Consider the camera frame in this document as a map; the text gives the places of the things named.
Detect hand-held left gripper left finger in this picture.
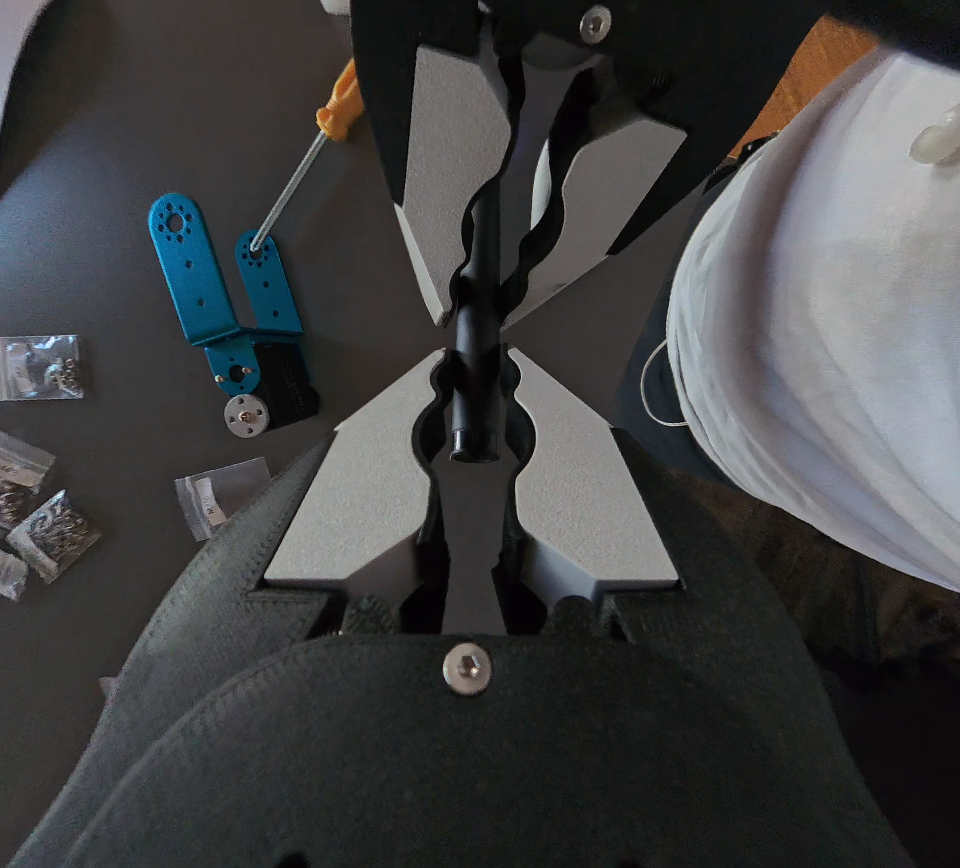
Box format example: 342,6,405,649
262,348,450,584

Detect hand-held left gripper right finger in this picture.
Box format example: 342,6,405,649
504,346,687,605

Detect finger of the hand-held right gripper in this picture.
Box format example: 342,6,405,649
392,45,522,329
497,107,690,331

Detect black servo with silver horn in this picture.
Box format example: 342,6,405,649
223,337,322,440

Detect black cylindrical tool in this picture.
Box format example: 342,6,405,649
448,174,505,466

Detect blue metal bracket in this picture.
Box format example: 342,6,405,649
147,193,305,397

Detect dark grey desk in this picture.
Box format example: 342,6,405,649
0,0,699,764

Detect labelled clear bag of screws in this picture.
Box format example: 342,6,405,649
174,457,273,543

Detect brown wooden furniture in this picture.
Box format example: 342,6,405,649
723,13,882,160

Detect person's white shirt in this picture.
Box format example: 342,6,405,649
666,46,960,592

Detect labelled clear bag of nuts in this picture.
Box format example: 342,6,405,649
0,334,85,402

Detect orange handled screwdriver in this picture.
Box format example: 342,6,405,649
251,56,369,254

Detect white cord toggle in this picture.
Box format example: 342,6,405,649
909,121,960,168

